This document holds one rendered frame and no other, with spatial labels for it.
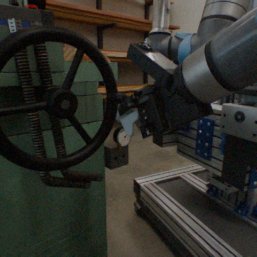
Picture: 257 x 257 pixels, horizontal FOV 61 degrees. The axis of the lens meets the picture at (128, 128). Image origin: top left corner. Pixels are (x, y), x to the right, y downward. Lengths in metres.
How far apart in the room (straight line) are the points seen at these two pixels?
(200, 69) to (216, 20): 0.16
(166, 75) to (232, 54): 0.11
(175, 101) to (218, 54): 0.10
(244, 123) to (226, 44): 0.44
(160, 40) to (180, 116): 0.86
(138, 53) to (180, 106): 0.12
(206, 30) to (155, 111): 0.17
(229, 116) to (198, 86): 0.44
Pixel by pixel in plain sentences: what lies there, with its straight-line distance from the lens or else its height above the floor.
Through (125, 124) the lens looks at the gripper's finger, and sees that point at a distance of 0.44.
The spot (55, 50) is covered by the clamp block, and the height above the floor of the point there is 0.92.
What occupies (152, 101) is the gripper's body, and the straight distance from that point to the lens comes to 0.35.
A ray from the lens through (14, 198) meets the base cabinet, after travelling 0.70.
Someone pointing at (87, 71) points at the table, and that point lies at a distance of 0.70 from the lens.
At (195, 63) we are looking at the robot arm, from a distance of 0.30.
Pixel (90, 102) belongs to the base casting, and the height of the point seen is 0.77.
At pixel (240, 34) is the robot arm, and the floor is 0.91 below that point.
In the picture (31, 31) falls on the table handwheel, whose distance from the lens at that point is 0.44.
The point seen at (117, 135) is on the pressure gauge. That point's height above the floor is 0.67.
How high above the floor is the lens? 0.87
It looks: 15 degrees down
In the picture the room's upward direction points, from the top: straight up
